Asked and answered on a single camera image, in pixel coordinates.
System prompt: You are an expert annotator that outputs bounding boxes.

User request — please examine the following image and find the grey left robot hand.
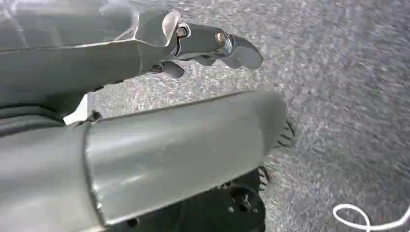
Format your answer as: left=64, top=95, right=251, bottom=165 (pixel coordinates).
left=0, top=0, right=288, bottom=232

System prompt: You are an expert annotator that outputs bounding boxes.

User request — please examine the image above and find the white floor cable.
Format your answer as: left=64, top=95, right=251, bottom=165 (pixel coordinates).
left=332, top=203, right=410, bottom=232

